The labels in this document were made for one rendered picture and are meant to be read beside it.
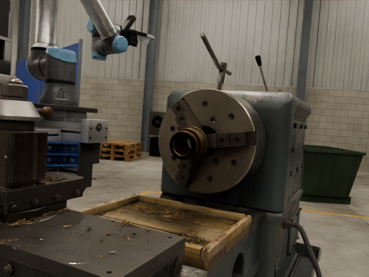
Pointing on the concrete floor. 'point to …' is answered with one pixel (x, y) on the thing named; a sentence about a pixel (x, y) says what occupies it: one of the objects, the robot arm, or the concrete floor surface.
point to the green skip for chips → (329, 173)
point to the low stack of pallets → (120, 150)
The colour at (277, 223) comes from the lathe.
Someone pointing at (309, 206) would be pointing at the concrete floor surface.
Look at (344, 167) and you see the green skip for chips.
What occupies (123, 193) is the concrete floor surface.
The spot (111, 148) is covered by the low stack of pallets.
